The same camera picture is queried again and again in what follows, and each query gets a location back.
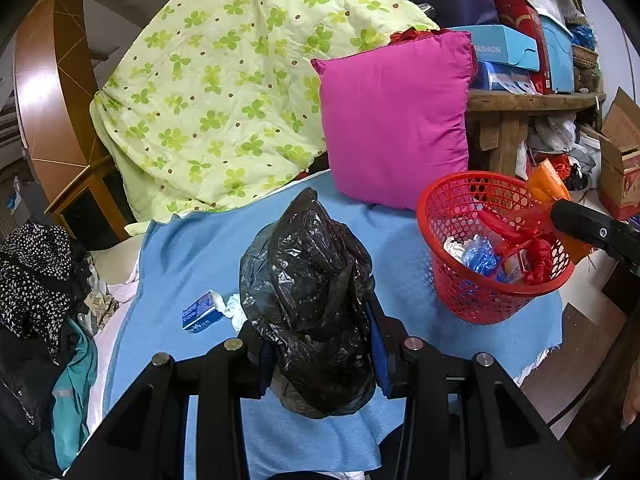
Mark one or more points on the red ribbon bow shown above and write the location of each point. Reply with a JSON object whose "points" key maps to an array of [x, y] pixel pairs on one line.
{"points": [[540, 260]]}

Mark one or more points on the small blue box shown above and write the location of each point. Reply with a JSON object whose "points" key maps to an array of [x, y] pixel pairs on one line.
{"points": [[200, 312]]}

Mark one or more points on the white blue package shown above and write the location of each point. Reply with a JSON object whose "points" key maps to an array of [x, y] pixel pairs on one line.
{"points": [[505, 77]]}

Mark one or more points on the steel bowl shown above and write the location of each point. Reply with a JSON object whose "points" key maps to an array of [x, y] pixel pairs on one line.
{"points": [[582, 186]]}

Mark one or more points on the light blue storage bin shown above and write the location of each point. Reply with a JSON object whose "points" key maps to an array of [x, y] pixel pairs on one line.
{"points": [[557, 55]]}

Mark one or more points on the beige patterned cloth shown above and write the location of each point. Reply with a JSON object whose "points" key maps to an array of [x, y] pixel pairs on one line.
{"points": [[97, 305]]}

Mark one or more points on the red gift box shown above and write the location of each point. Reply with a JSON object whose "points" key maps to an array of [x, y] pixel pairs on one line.
{"points": [[520, 15]]}

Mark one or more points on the orange white medicine box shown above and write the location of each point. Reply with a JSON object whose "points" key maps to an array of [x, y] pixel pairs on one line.
{"points": [[515, 266]]}

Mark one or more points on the brown cardboard box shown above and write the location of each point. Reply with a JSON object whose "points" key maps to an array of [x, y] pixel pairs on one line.
{"points": [[620, 170]]}

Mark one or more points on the wicker basket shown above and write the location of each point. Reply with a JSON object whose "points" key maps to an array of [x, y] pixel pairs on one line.
{"points": [[585, 62]]}

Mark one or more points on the blue cardboard box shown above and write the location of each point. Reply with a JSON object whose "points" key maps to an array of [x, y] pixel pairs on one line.
{"points": [[505, 42]]}

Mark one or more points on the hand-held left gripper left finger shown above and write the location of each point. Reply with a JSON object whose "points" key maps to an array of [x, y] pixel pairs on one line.
{"points": [[245, 360]]}

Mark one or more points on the pink pillow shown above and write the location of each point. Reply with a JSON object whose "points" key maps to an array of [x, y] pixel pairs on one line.
{"points": [[395, 120]]}

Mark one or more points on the green floral quilt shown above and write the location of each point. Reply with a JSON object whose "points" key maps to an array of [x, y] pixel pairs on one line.
{"points": [[225, 85]]}

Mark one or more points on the red plastic bag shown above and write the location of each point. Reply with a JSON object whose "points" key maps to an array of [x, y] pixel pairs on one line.
{"points": [[562, 163]]}

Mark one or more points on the wooden table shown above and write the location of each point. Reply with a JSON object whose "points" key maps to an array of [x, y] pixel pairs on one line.
{"points": [[530, 102]]}

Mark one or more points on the blue plastic bag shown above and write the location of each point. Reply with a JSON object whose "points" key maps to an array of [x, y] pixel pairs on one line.
{"points": [[480, 257]]}

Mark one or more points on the white plastic bag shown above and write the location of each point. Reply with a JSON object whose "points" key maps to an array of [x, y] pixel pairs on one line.
{"points": [[455, 247]]}

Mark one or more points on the red mesh basket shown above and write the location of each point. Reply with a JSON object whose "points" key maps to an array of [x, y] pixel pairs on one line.
{"points": [[450, 290]]}

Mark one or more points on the wooden glass cabinet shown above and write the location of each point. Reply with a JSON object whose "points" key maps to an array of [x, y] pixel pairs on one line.
{"points": [[100, 220]]}

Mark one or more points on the white tissue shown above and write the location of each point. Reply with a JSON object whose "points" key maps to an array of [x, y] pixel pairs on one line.
{"points": [[234, 310]]}

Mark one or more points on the black white dotted garment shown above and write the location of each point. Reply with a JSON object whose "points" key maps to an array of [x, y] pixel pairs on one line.
{"points": [[35, 270]]}

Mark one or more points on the white bed sheet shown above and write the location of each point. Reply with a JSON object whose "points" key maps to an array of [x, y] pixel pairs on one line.
{"points": [[107, 355]]}

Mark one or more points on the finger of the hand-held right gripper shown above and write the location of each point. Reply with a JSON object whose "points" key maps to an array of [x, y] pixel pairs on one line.
{"points": [[595, 227]]}

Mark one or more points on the teal garment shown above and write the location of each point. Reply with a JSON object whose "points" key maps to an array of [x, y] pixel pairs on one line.
{"points": [[75, 400]]}

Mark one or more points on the blue blanket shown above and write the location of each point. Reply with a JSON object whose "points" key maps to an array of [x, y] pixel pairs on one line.
{"points": [[200, 250]]}

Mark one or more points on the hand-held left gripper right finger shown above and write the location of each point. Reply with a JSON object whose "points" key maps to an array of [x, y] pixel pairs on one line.
{"points": [[380, 360]]}

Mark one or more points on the white plastic sack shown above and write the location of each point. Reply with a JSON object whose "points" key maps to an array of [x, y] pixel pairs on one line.
{"points": [[560, 132]]}

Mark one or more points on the black plastic bag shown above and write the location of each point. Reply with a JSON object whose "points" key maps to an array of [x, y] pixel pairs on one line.
{"points": [[310, 285]]}

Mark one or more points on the orange plastic wrapper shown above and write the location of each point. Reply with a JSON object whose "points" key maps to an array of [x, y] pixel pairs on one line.
{"points": [[547, 182]]}

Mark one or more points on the blue plastic sack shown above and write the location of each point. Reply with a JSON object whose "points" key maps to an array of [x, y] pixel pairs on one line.
{"points": [[582, 35]]}

